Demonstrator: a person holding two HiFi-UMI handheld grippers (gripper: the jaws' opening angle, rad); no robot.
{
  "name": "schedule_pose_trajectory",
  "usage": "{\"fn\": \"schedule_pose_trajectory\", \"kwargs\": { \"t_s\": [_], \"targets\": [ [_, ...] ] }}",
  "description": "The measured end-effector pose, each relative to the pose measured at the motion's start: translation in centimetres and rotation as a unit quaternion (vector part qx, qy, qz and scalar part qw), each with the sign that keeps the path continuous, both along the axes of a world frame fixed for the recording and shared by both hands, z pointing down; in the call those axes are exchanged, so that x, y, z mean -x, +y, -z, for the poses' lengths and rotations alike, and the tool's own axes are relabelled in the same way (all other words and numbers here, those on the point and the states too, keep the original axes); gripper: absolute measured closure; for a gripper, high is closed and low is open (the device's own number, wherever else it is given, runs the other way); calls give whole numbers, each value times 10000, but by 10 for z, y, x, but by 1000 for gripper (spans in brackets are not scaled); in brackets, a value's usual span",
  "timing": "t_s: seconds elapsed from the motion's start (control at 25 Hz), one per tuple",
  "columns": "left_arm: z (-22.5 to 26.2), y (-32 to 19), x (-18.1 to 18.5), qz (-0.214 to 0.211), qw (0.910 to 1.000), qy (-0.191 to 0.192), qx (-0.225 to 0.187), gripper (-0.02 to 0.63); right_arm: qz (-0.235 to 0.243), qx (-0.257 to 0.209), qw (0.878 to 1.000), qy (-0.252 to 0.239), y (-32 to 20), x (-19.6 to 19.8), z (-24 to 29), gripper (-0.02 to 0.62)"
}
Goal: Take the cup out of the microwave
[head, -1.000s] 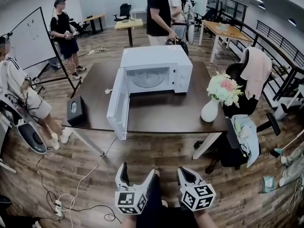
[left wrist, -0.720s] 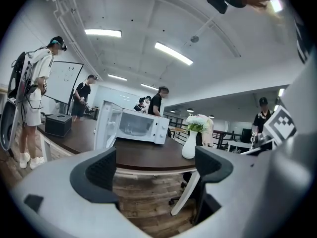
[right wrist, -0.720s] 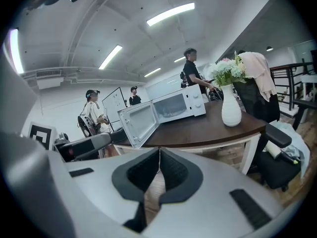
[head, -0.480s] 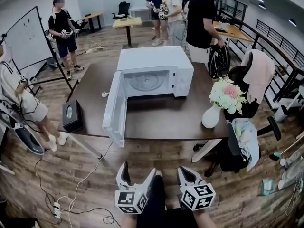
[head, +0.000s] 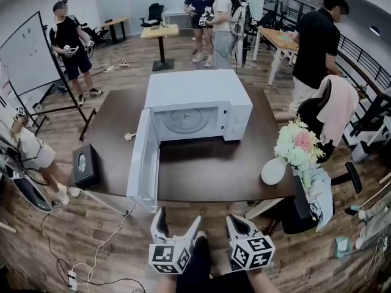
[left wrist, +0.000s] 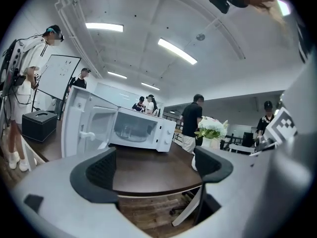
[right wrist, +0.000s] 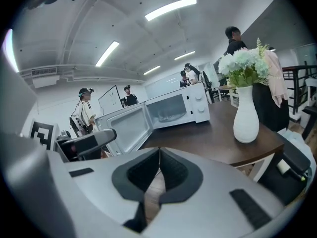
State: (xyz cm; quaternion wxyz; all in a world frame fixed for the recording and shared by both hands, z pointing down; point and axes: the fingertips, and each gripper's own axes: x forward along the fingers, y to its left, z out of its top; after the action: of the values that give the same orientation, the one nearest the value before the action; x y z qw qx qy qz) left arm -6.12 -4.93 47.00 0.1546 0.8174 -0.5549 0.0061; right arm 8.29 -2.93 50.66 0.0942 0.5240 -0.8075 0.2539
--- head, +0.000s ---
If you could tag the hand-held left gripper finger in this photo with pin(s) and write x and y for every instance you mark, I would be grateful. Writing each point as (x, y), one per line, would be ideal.
(194, 229)
(160, 224)

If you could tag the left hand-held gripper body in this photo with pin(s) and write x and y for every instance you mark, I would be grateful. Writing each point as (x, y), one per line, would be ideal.
(166, 255)

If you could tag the person's left forearm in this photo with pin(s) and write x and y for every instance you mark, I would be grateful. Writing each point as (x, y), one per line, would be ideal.
(166, 284)

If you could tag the small light wooden table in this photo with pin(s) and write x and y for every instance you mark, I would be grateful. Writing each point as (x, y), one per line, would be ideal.
(160, 30)

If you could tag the pink cloth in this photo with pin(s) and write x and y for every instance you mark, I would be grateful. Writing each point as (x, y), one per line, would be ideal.
(339, 108)

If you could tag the black office chair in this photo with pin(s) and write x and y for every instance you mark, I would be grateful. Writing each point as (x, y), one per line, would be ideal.
(154, 14)
(311, 111)

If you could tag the white power plug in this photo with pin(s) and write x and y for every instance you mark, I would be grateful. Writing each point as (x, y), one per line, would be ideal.
(129, 136)

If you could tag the wooden desk with white legs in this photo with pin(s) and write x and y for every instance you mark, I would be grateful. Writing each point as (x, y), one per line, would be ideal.
(276, 38)

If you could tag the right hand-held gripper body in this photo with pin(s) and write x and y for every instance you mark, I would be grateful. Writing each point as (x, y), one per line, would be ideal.
(252, 252)

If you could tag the teal small box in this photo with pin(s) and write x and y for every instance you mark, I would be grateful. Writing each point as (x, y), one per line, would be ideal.
(342, 246)

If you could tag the black metal railing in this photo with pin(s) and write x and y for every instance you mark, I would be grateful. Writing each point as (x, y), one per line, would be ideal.
(360, 50)

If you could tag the black tissue box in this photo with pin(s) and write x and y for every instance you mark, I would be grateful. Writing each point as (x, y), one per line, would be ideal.
(87, 168)

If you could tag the pastel flower bouquet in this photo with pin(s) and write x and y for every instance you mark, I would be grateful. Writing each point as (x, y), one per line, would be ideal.
(297, 145)

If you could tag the person's right forearm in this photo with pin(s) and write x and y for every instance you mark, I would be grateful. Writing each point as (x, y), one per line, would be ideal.
(262, 281)

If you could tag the white microwave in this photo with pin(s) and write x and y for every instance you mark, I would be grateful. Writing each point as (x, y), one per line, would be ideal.
(195, 87)

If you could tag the white round vase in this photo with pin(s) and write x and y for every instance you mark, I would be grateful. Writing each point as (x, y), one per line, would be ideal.
(273, 171)

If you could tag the curved wooden desk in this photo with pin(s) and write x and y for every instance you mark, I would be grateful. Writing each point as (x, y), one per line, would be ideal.
(114, 21)

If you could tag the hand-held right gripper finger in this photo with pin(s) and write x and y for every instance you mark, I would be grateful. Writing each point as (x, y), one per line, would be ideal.
(233, 227)
(249, 228)

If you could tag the whiteboard on black stand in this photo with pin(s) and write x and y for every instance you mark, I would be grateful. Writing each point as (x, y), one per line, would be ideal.
(24, 60)

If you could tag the white waste bin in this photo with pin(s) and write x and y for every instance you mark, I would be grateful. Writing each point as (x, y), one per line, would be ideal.
(361, 151)

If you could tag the light blue cloth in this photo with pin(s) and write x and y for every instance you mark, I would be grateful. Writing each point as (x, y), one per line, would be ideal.
(322, 191)

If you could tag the white power strip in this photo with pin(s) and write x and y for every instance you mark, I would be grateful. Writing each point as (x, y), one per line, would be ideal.
(117, 66)
(72, 280)

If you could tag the person's black clothing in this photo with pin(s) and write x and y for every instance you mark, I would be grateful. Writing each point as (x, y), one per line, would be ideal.
(210, 279)

